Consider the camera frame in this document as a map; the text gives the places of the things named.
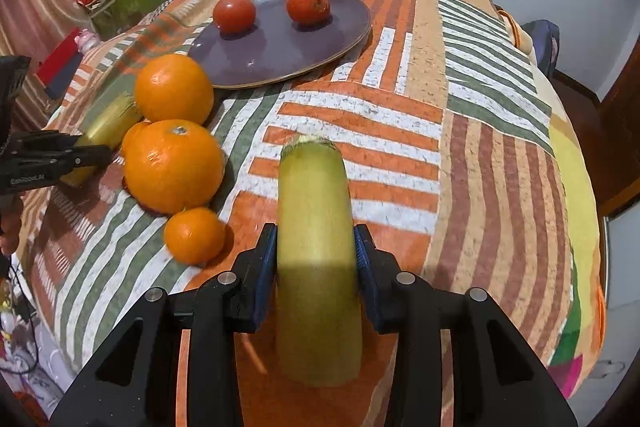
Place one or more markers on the blue bag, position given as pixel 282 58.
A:
pixel 542 47

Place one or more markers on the purple plate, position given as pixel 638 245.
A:
pixel 280 52

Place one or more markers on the green box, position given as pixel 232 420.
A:
pixel 130 2

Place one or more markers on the small yellow-green zucchini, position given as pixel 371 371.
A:
pixel 107 124

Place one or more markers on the red tomato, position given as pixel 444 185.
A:
pixel 234 14
pixel 307 5

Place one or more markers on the person's left hand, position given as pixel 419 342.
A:
pixel 10 227

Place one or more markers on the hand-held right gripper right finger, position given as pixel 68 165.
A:
pixel 364 267

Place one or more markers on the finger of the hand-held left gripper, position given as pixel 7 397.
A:
pixel 85 156

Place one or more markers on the tan pillow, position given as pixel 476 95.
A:
pixel 517 32

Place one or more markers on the pink toy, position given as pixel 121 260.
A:
pixel 86 41

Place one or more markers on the red book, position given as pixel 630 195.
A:
pixel 62 62

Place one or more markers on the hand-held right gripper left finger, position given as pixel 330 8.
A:
pixel 265 267

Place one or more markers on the small orange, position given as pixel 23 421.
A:
pixel 195 236

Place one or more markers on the large orange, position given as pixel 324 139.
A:
pixel 172 89
pixel 175 167
pixel 131 138

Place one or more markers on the large yellow-green zucchini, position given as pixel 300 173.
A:
pixel 312 227

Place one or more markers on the wooden door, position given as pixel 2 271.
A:
pixel 615 132

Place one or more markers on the striped patchwork blanket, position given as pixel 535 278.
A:
pixel 415 157

